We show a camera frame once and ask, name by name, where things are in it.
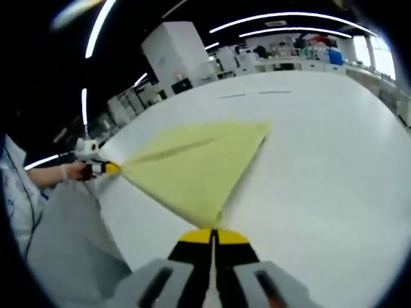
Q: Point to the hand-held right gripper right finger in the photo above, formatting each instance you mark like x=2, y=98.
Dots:
x=234, y=256

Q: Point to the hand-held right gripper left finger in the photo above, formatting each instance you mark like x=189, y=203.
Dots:
x=192, y=256

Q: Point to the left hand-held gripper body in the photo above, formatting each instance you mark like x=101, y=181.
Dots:
x=87, y=149

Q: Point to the yellow blue grey garment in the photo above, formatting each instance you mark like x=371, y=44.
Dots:
x=199, y=160

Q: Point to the person's left hand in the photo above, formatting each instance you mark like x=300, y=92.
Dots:
x=73, y=171

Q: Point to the black cabinet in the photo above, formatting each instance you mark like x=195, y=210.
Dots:
x=182, y=86

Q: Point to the wide white pillar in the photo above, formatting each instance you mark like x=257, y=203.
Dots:
x=176, y=51

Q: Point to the white flat strip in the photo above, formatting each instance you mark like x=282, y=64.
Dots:
x=273, y=92

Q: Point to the dark rounded object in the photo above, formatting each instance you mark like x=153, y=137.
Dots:
x=261, y=52

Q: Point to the white counter cabinet row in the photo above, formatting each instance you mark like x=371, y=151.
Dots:
x=308, y=67

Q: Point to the blue storage bin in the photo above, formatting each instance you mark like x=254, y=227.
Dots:
x=335, y=57

